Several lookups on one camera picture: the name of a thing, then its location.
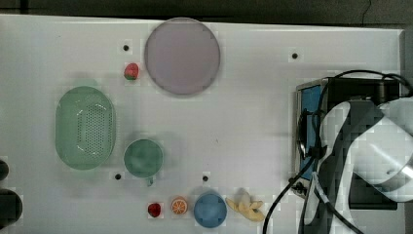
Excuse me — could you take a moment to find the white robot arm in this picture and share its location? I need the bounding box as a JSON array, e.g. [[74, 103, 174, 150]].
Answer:
[[298, 100, 413, 234]]

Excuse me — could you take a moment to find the black toaster oven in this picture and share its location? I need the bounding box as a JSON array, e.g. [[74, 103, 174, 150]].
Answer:
[[294, 77, 399, 211]]

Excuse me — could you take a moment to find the round grey plate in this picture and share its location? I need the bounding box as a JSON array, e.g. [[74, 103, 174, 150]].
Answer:
[[144, 18, 221, 96]]

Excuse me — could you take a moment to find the dark green cup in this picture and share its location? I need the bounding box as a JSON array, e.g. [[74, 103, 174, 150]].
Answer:
[[124, 138, 164, 187]]

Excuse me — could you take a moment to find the red toy strawberry by plate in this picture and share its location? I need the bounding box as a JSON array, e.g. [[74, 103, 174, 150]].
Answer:
[[124, 63, 139, 80]]

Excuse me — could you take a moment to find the toy orange slice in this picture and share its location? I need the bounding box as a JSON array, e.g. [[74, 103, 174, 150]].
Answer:
[[170, 197, 188, 215]]

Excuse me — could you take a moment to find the blue cup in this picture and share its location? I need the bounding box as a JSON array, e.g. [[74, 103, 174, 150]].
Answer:
[[193, 192, 227, 228]]

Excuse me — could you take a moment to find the toy peeled banana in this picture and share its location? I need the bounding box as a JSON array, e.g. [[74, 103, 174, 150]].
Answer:
[[225, 188, 265, 222]]

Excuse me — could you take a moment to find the red toy strawberry near orange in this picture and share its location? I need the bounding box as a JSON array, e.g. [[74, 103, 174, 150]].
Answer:
[[147, 203, 162, 217]]

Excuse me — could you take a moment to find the green perforated colander basket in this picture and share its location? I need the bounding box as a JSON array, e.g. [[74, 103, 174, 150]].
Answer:
[[55, 86, 116, 171]]

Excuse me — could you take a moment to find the black round object upper left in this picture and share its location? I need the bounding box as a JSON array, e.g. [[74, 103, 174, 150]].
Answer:
[[0, 160, 10, 180]]

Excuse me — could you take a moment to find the black round object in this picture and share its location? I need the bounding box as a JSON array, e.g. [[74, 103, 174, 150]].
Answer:
[[0, 160, 10, 180], [0, 189, 22, 229]]

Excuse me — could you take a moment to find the black round object lower left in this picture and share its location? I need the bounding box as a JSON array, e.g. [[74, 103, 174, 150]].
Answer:
[[0, 189, 22, 229]]

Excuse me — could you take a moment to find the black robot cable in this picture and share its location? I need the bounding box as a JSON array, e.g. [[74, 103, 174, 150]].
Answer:
[[262, 69, 413, 234]]

